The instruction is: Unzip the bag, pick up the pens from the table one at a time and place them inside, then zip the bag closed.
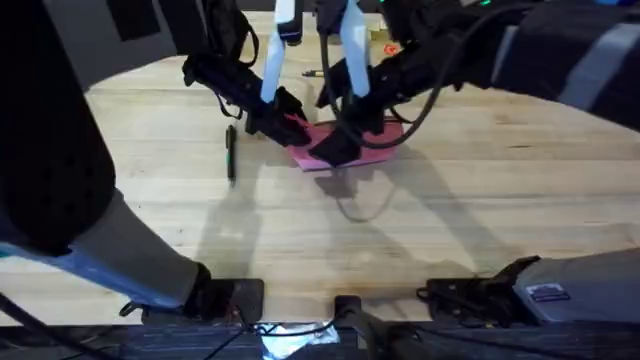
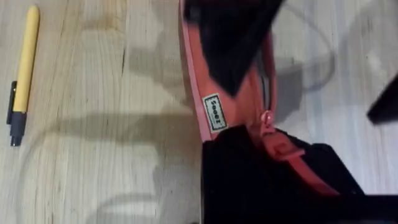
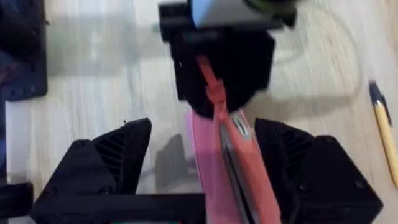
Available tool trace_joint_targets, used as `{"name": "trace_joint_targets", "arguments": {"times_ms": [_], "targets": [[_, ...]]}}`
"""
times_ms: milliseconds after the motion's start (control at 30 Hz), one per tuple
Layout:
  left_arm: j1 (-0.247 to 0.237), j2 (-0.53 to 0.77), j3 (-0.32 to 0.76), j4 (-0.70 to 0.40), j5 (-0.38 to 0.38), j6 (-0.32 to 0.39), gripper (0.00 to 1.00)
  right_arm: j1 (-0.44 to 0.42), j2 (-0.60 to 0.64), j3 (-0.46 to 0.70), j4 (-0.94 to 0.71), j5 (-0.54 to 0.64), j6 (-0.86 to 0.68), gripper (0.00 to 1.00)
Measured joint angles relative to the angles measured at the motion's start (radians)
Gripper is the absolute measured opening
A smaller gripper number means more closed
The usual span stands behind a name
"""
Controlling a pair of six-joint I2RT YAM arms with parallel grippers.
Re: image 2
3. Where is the pink soft zip bag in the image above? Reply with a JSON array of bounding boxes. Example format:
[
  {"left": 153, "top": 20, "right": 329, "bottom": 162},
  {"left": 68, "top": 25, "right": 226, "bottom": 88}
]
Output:
[{"left": 178, "top": 0, "right": 341, "bottom": 197}]

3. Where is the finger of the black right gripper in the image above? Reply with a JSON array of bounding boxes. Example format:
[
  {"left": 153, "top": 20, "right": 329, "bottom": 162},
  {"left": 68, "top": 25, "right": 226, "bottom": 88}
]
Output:
[
  {"left": 182, "top": 0, "right": 285, "bottom": 98},
  {"left": 366, "top": 73, "right": 398, "bottom": 126}
]

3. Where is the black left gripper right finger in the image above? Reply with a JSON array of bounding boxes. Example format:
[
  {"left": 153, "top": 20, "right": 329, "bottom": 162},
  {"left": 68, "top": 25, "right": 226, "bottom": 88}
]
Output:
[{"left": 275, "top": 128, "right": 365, "bottom": 196}]

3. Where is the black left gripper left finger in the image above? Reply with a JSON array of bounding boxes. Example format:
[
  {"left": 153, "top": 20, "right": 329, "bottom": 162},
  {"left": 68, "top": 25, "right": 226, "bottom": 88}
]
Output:
[{"left": 201, "top": 124, "right": 343, "bottom": 224}]

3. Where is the yellow pen with grey tip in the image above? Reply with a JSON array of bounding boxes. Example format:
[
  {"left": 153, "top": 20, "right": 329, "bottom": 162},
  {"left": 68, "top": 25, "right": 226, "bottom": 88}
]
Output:
[{"left": 6, "top": 4, "right": 41, "bottom": 147}]

